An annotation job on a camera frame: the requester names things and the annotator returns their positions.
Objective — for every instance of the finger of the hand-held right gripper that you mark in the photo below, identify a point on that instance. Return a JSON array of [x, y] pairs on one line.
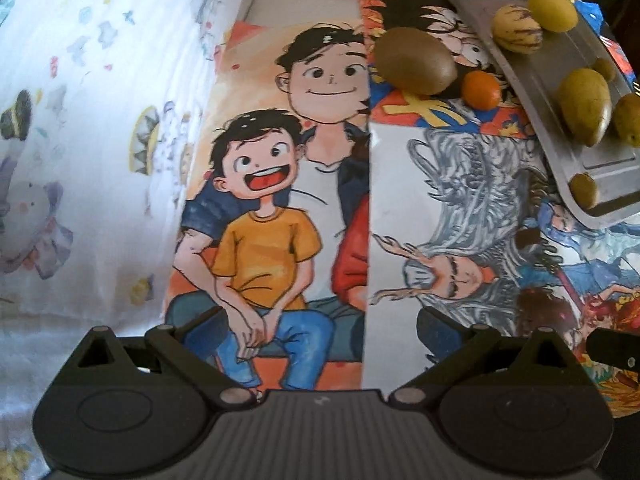
[[615, 350]]

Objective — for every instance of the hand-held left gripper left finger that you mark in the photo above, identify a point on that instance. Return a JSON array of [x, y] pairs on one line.
[[206, 332]]

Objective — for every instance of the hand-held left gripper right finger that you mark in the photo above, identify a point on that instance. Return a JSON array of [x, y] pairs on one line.
[[439, 334]]

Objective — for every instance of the small brown round fruit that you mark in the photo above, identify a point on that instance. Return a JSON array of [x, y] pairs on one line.
[[603, 68], [583, 191]]

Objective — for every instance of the small orange kumquat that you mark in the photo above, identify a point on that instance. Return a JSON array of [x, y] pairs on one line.
[[481, 89]]

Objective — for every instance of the metal tray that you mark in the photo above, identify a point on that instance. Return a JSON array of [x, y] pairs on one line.
[[530, 85]]

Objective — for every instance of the brown kiwi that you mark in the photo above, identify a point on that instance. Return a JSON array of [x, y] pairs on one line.
[[415, 60]]

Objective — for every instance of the striped pepino melon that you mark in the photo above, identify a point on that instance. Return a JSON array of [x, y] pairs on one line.
[[516, 27]]

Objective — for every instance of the yellow orange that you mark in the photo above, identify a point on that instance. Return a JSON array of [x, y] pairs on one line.
[[552, 8]]

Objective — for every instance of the family drawing sheet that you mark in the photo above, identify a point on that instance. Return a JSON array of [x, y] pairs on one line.
[[265, 240]]

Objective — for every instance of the white-haired warrior drawing sheet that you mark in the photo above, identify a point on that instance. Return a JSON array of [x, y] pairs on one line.
[[450, 210]]

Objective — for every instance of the white printed blanket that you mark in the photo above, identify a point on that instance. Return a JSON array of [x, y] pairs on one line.
[[100, 110]]

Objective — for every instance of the spiky-haired fighter drawing sheet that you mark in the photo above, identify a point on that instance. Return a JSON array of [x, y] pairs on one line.
[[425, 15]]

